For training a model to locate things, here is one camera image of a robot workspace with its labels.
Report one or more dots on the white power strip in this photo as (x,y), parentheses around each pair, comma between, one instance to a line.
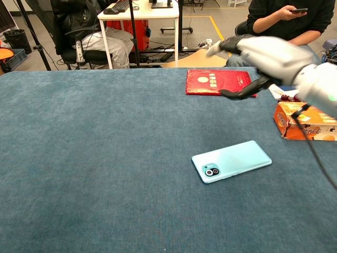
(208,42)

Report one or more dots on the grey trousers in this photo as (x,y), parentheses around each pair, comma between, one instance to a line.
(118,44)

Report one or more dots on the dark red cherries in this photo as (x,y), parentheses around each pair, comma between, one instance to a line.
(285,98)

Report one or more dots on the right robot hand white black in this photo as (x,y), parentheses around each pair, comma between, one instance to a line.
(271,55)

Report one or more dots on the black tripod stand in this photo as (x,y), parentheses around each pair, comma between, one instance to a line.
(35,39)

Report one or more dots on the brown cardboard sheet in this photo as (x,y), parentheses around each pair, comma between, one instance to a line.
(194,60)

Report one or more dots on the orange round object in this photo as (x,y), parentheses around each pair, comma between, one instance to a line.
(5,52)

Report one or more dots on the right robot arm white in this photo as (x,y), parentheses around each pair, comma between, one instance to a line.
(321,84)

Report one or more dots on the white handheld device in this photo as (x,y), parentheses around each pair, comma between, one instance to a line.
(79,52)

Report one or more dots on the white desk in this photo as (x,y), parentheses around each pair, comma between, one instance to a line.
(147,13)

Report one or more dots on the black computer mouse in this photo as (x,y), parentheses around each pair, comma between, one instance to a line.
(110,11)

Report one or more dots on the blue table cloth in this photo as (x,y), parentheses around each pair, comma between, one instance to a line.
(105,158)

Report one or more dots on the orange cardboard box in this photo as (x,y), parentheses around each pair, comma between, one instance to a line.
(289,126)

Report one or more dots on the black jacket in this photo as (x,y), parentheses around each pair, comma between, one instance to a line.
(76,18)

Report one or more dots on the black keyboard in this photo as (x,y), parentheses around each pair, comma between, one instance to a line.
(122,5)

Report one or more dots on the blue plastic crate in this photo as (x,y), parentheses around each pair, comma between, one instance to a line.
(18,58)

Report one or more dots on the light blue smartphone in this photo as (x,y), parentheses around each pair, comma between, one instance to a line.
(237,158)

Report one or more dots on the red cabinet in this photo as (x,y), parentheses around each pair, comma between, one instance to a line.
(127,31)

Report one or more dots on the black stool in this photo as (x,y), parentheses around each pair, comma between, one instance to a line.
(241,27)

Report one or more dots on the cream paper sheet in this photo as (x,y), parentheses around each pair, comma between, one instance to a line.
(275,91)

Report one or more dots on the red certificate booklet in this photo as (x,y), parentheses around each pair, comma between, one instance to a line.
(210,81)

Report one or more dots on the black trash bin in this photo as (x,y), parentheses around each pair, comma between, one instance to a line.
(18,39)

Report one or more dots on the person in black sweater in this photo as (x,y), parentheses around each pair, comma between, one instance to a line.
(268,13)

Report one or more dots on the black rolling stand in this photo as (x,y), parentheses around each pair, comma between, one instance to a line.
(181,29)

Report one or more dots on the black vertical pole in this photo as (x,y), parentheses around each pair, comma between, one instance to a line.
(133,34)

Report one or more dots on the black office chair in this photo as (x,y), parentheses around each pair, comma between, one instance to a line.
(92,55)

